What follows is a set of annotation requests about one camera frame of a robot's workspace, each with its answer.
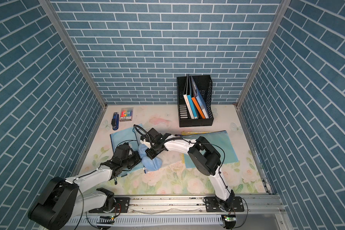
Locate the blue folder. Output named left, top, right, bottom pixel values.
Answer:
left=190, top=76, right=209, bottom=119

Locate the black mesh file holder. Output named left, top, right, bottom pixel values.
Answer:
left=177, top=75, right=214, bottom=127

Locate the blue microfiber cloth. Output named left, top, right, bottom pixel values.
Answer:
left=138, top=144, right=162, bottom=172

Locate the yellow mesh document bag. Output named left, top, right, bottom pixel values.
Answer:
left=181, top=130, right=226, bottom=136

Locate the blue stapler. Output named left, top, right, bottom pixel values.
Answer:
left=111, top=112, right=119, bottom=130

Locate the aluminium corner post left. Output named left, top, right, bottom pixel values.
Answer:
left=38, top=0, right=107, bottom=108

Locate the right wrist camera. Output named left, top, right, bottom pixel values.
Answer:
left=140, top=128, right=171, bottom=148

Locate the colourful marker pack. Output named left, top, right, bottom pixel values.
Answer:
left=119, top=107, right=134, bottom=122

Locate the aluminium corner post right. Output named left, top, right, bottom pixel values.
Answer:
left=236, top=0, right=291, bottom=109

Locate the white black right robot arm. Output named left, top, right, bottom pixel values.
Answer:
left=140, top=136, right=235, bottom=204

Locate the light blue mesh document bag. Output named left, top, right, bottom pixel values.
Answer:
left=182, top=131, right=238, bottom=169

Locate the teal book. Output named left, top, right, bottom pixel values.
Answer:
left=187, top=95, right=198, bottom=119

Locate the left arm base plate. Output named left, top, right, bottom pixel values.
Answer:
left=89, top=197, right=130, bottom=214

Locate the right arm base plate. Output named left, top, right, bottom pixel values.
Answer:
left=203, top=196, right=245, bottom=212

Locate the aluminium corner post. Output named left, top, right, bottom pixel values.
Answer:
left=38, top=0, right=107, bottom=108
left=236, top=0, right=291, bottom=109

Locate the clear mesh document bag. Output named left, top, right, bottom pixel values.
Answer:
left=157, top=135, right=181, bottom=168

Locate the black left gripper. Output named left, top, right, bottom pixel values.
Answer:
left=121, top=150, right=145, bottom=169

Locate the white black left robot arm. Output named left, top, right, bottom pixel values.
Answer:
left=28, top=143, right=141, bottom=230

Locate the aluminium front rail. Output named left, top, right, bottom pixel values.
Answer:
left=68, top=195, right=286, bottom=222

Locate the orange book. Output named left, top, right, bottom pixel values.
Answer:
left=192, top=97, right=206, bottom=119

